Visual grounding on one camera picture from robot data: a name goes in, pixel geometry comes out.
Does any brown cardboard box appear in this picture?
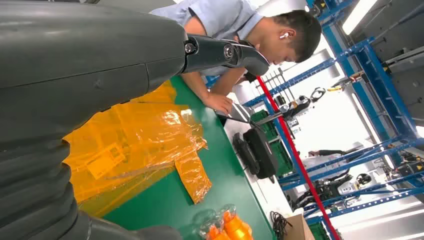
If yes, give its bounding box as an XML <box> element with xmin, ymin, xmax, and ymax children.
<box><xmin>283</xmin><ymin>213</ymin><xmax>316</xmax><ymax>240</ymax></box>

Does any black grey robot assembly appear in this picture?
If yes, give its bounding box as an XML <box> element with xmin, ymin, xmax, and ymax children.
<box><xmin>278</xmin><ymin>86</ymin><xmax>327</xmax><ymax>121</ymax></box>
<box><xmin>293</xmin><ymin>172</ymin><xmax>354</xmax><ymax>211</ymax></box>

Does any ceiling light panel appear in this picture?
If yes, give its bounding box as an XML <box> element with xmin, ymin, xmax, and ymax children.
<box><xmin>342</xmin><ymin>0</ymin><xmax>379</xmax><ymax>36</ymax></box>

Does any black carrying case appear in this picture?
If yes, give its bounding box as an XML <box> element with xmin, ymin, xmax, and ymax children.
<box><xmin>243</xmin><ymin>127</ymin><xmax>280</xmax><ymax>181</ymax></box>

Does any white table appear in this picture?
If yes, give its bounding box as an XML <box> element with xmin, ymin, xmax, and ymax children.
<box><xmin>223</xmin><ymin>82</ymin><xmax>296</xmax><ymax>233</ymax></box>

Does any yellow plastic sheet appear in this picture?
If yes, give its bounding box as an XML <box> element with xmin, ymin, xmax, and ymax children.
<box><xmin>62</xmin><ymin>79</ymin><xmax>213</xmax><ymax>218</ymax></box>

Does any black handheld controller with screen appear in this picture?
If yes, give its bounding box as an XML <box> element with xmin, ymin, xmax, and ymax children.
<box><xmin>231</xmin><ymin>132</ymin><xmax>261</xmax><ymax>176</ymax></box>

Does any orange detergent bottle clear cap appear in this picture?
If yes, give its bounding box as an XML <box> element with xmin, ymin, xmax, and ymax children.
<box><xmin>193</xmin><ymin>208</ymin><xmax>231</xmax><ymax>240</ymax></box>
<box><xmin>218</xmin><ymin>203</ymin><xmax>254</xmax><ymax>240</ymax></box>

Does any tablet computer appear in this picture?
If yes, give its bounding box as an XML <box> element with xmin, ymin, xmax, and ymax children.
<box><xmin>215</xmin><ymin>102</ymin><xmax>256</xmax><ymax>125</ymax></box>

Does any red pole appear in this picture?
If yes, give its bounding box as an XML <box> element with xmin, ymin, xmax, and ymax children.
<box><xmin>256</xmin><ymin>76</ymin><xmax>342</xmax><ymax>240</ymax></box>

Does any person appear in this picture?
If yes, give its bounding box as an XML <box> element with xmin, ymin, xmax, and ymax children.
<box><xmin>149</xmin><ymin>0</ymin><xmax>322</xmax><ymax>115</ymax></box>

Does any black cable bundle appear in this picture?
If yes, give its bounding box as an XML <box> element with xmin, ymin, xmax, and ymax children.
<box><xmin>269</xmin><ymin>211</ymin><xmax>294</xmax><ymax>240</ymax></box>

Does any blue metal rack frame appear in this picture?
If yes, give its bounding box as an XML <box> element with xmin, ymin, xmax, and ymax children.
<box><xmin>205</xmin><ymin>0</ymin><xmax>424</xmax><ymax>240</ymax></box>

